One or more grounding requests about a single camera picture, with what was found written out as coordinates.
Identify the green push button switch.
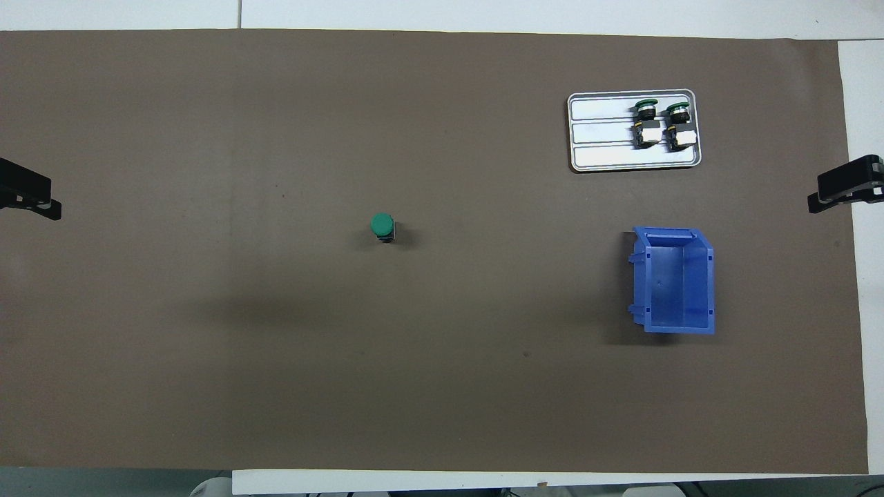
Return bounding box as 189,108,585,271
631,98,660,150
662,101,696,153
369,212,398,244

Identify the brown paper table mat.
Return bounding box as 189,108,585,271
0,29,869,476

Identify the blue plastic storage bin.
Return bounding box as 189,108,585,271
627,226,716,335

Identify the grey metal tray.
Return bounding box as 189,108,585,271
567,88,703,173

